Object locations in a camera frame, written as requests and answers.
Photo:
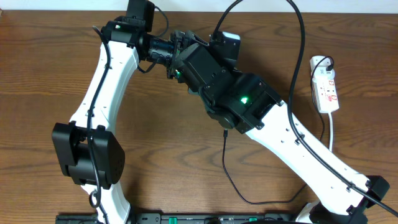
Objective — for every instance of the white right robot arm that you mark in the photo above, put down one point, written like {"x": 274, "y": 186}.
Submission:
{"x": 244, "y": 102}

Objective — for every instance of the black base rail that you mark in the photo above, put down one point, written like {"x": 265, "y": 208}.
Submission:
{"x": 156, "y": 218}

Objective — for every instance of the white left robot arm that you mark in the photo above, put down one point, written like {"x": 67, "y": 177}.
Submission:
{"x": 87, "y": 149}

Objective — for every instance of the white power strip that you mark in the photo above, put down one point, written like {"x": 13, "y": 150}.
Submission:
{"x": 323, "y": 80}

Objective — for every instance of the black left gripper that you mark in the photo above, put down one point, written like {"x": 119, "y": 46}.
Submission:
{"x": 191, "y": 40}

